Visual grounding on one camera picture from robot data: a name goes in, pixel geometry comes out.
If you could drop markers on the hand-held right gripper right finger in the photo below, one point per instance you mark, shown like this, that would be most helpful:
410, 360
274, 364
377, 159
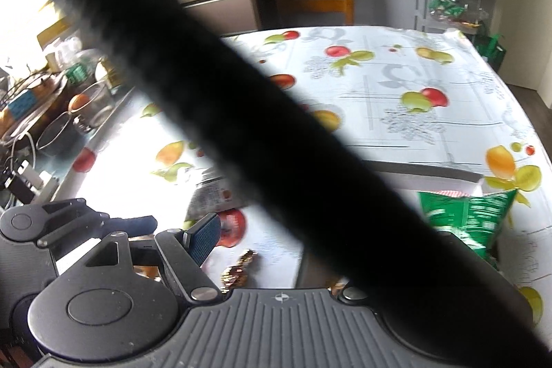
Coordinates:
352, 294

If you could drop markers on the gold wrapped candy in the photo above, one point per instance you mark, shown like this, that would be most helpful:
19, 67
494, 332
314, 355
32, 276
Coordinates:
237, 271

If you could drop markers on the white cardboard box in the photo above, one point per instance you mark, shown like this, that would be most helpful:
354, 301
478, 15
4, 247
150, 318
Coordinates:
431, 172

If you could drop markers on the green snack packet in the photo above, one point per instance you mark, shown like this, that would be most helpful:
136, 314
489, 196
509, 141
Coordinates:
474, 217

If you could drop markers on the fruit print tablecloth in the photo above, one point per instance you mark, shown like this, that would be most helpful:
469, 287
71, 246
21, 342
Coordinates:
388, 62

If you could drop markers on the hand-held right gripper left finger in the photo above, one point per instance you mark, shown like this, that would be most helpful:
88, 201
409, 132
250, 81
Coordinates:
205, 238

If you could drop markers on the red white patterned packet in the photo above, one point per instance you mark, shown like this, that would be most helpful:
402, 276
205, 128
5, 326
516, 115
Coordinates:
453, 192

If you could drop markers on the white power strip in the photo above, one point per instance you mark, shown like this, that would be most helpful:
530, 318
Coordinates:
34, 180

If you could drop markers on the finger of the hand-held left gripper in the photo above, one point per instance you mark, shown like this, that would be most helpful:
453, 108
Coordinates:
129, 225

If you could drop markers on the silver snack packet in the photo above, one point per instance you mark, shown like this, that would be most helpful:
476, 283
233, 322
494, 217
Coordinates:
207, 195

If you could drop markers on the dark metal pot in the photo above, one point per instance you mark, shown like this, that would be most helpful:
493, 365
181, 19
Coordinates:
56, 137

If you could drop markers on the green shopping bag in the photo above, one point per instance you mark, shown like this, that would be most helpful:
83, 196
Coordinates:
491, 49

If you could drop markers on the pile of green wrapped candies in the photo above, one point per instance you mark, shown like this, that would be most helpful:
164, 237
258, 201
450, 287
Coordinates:
446, 6

